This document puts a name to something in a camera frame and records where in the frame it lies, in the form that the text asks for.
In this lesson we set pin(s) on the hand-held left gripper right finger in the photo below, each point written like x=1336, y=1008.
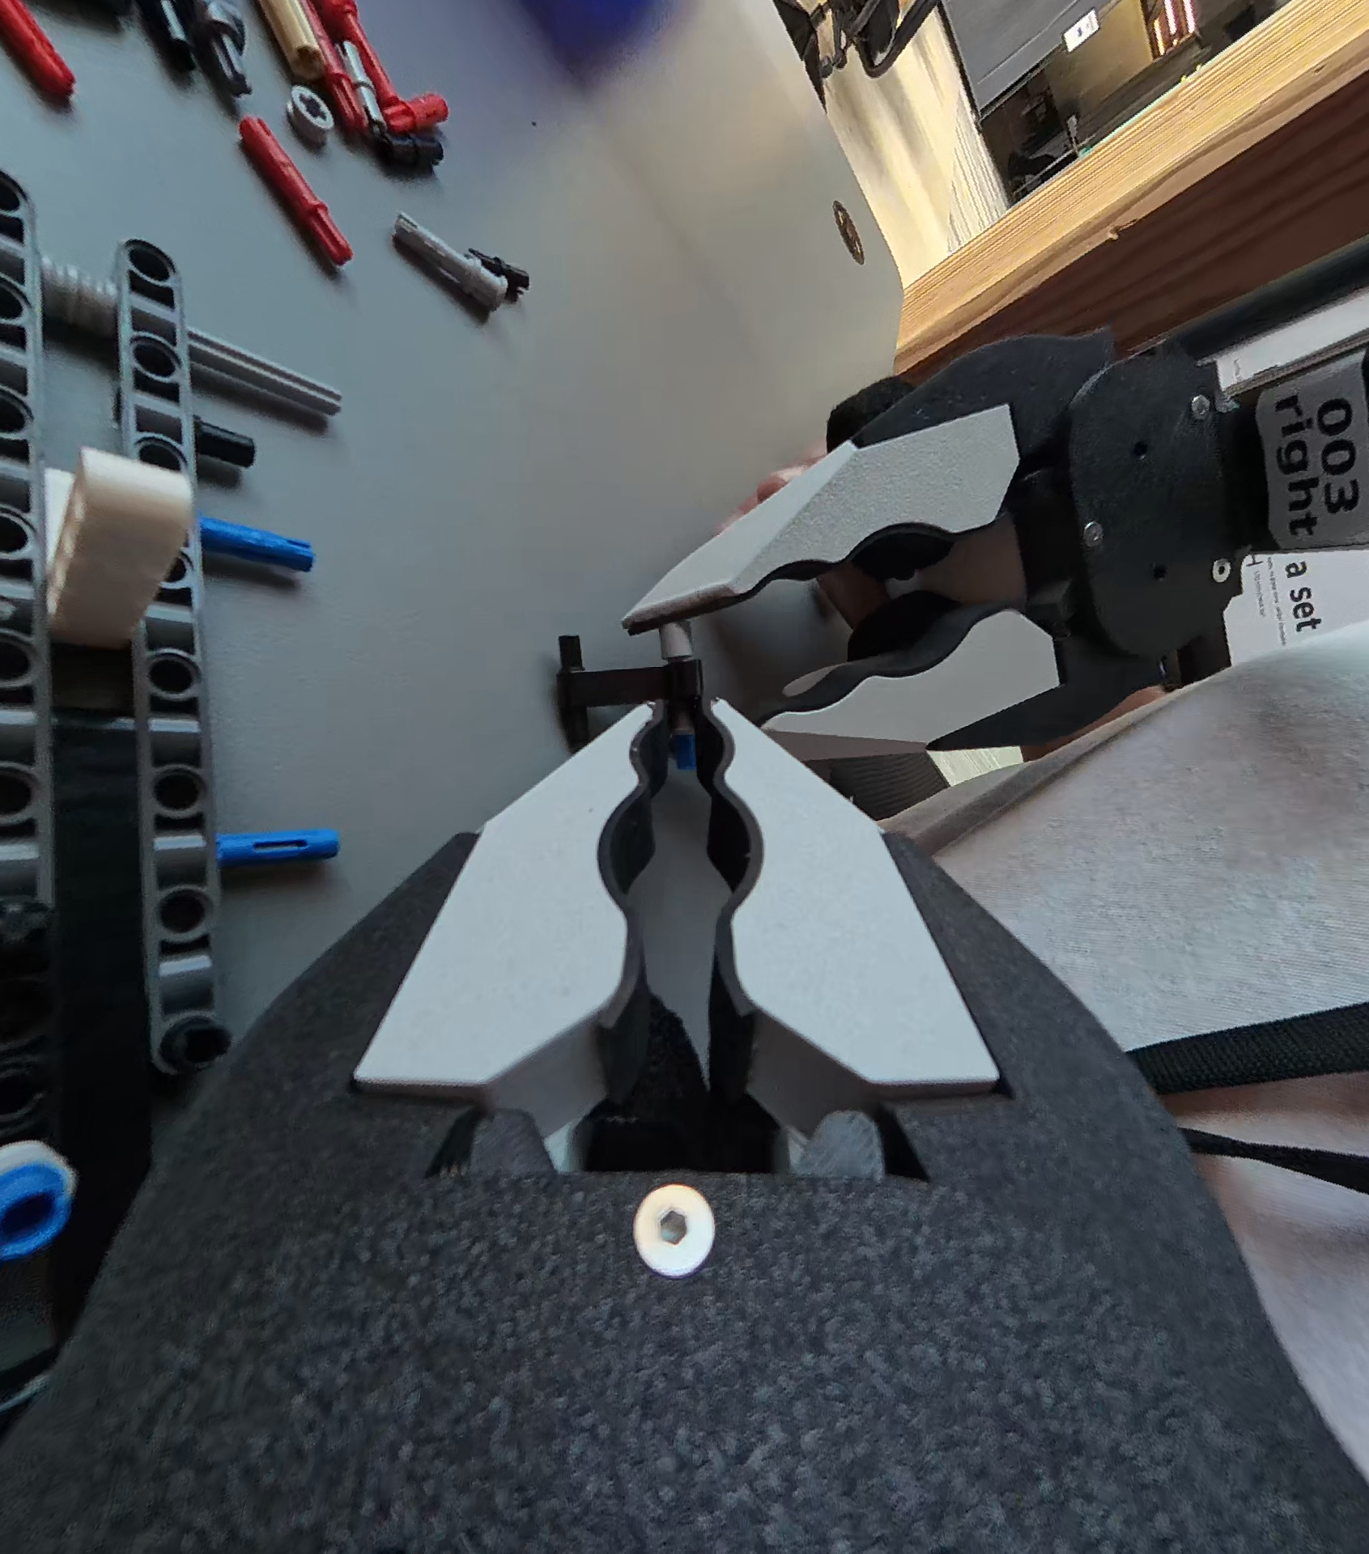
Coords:
x=858, y=956

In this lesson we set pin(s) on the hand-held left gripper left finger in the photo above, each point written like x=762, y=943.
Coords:
x=502, y=956

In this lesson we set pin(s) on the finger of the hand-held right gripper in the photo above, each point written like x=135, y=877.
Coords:
x=858, y=526
x=949, y=690

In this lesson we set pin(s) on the grey lego pin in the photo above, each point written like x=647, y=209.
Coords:
x=675, y=641

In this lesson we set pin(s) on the blue lego pin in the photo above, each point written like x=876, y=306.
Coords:
x=686, y=751

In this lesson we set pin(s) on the black lego connector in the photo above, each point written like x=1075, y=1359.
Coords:
x=620, y=690

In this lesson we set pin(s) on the pile of small lego pieces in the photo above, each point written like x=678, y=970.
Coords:
x=319, y=136

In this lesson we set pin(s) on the person's right hand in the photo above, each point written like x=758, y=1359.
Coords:
x=850, y=603

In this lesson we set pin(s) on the round table insert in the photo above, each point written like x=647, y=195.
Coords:
x=850, y=229

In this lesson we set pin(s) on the wooden ledge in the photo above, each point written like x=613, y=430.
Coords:
x=1119, y=209

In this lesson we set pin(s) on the black cabinet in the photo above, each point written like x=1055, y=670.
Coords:
x=1061, y=77

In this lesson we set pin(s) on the black chair armrest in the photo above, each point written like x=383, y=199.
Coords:
x=869, y=34

